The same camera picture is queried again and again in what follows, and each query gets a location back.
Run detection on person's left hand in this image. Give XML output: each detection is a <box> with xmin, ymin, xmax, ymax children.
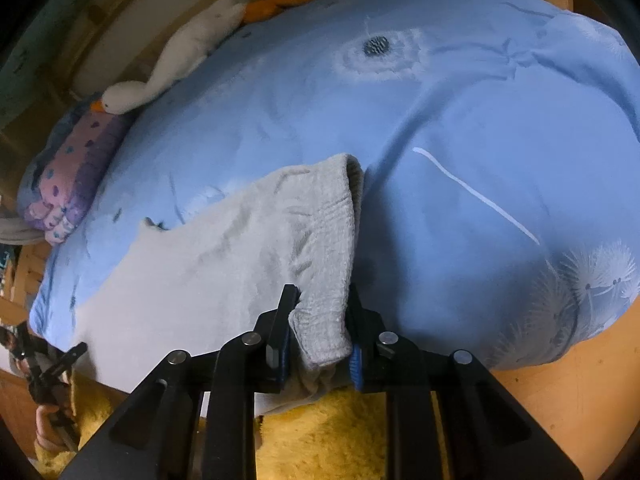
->
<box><xmin>34</xmin><ymin>402</ymin><xmax>76</xmax><ymax>453</ymax></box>

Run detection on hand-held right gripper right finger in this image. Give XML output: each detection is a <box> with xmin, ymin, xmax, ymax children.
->
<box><xmin>345</xmin><ymin>284</ymin><xmax>585</xmax><ymax>480</ymax></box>

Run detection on white goose plush toy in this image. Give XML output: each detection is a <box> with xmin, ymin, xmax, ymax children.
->
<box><xmin>90</xmin><ymin>0</ymin><xmax>321</xmax><ymax>116</ymax></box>

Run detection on light grey pants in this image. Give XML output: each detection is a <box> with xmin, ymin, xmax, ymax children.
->
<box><xmin>72</xmin><ymin>154</ymin><xmax>367</xmax><ymax>417</ymax></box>

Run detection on blue dandelion print bedsheet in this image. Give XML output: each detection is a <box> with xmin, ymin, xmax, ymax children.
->
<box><xmin>29</xmin><ymin>0</ymin><xmax>640</xmax><ymax>372</ymax></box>

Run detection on yellow fluffy clothing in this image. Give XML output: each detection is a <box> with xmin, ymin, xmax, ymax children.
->
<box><xmin>35</xmin><ymin>380</ymin><xmax>451</xmax><ymax>480</ymax></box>

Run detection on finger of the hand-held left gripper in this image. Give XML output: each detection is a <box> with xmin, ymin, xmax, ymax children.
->
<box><xmin>7</xmin><ymin>324</ymin><xmax>89</xmax><ymax>406</ymax></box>

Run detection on purple patterned pillow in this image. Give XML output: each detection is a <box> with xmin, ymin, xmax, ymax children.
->
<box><xmin>17</xmin><ymin>92</ymin><xmax>136</xmax><ymax>246</ymax></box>

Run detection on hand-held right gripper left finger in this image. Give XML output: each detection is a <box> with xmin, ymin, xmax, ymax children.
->
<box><xmin>59</xmin><ymin>284</ymin><xmax>302</xmax><ymax>480</ymax></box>

